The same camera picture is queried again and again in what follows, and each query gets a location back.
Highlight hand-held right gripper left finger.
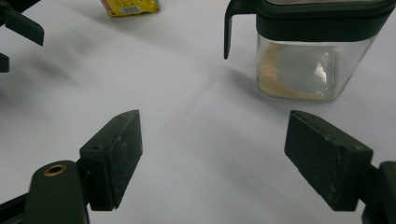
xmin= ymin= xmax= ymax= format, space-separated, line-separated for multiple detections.
xmin=77 ymin=109 xmax=144 ymax=212

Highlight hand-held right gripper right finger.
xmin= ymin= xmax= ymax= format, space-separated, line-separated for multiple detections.
xmin=284 ymin=109 xmax=375 ymax=212

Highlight yellow green checkered seasoning packet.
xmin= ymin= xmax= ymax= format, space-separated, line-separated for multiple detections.
xmin=100 ymin=0 xmax=161 ymax=19

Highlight glass jar with black lid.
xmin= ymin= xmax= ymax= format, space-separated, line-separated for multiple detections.
xmin=223 ymin=0 xmax=396 ymax=103

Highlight white table sheet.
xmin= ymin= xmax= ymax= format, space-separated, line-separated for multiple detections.
xmin=0 ymin=0 xmax=396 ymax=224

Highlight beige seasoning granules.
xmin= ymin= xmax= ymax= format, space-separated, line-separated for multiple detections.
xmin=257 ymin=41 xmax=331 ymax=101

